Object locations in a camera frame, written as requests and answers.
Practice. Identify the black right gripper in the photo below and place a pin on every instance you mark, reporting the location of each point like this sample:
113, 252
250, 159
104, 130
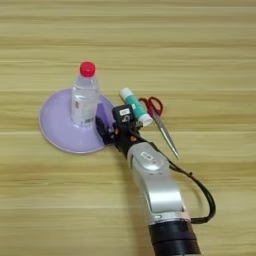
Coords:
125, 138

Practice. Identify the teal and white glue stick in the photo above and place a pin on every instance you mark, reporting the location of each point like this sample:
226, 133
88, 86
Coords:
135, 105

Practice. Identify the clear bottle with red cap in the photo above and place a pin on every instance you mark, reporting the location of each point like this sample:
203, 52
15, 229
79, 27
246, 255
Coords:
84, 100

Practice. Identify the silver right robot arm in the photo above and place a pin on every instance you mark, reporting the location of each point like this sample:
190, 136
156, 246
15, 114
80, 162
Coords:
160, 186

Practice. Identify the black box with white label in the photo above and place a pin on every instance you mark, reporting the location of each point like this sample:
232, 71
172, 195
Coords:
123, 115

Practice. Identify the purple rectangular eraser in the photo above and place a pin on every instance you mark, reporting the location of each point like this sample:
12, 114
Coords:
106, 110

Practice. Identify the round purple plate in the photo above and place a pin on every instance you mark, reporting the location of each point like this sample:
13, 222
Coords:
56, 123

